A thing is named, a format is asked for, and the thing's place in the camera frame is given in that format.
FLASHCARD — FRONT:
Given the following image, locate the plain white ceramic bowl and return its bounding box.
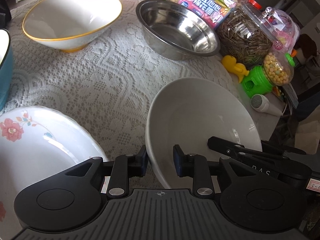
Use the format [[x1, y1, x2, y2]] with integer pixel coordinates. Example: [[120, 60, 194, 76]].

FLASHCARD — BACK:
[[145, 77, 262, 189]]

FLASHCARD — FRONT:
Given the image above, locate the white floral plate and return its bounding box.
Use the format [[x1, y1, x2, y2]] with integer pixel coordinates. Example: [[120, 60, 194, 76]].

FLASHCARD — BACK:
[[1, 106, 107, 239]]

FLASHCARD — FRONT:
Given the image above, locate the stainless steel bowl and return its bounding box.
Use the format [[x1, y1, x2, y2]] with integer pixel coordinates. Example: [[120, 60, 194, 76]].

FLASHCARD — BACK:
[[136, 0, 220, 61]]

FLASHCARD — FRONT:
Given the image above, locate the white bowl with gold rim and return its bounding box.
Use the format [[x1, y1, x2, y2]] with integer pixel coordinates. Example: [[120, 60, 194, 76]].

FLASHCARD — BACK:
[[22, 0, 123, 52]]

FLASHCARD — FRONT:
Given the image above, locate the blue bowl white inside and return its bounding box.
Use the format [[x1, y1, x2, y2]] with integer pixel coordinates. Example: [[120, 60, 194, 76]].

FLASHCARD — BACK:
[[0, 29, 14, 110]]

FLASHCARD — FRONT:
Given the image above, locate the white toy microphone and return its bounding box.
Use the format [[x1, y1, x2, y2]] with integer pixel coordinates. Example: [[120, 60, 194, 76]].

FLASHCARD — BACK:
[[250, 94, 283, 116]]

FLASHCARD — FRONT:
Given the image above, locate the green gumball candy dispenser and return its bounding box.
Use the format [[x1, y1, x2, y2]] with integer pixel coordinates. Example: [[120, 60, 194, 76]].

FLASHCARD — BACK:
[[241, 51, 295, 98]]

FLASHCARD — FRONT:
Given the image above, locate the white lace tablecloth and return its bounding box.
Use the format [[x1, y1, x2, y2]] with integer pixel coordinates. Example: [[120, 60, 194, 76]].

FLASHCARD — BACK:
[[0, 0, 241, 188]]

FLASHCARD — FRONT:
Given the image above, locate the yellow duck toy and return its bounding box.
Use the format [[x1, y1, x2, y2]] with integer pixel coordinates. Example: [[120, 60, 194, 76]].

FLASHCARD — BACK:
[[221, 55, 249, 83]]

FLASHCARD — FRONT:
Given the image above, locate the sunflower seed jar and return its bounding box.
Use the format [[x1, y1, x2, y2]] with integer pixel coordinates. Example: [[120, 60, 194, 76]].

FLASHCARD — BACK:
[[216, 2, 278, 69]]

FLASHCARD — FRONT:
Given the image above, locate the pink candy bag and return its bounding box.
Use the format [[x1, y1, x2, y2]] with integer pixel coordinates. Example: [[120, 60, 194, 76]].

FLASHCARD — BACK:
[[262, 7, 300, 54]]

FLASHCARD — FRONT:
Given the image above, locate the pink marshmallow bag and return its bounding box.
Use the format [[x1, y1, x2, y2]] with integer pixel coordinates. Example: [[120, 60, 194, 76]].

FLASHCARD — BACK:
[[178, 0, 237, 29]]

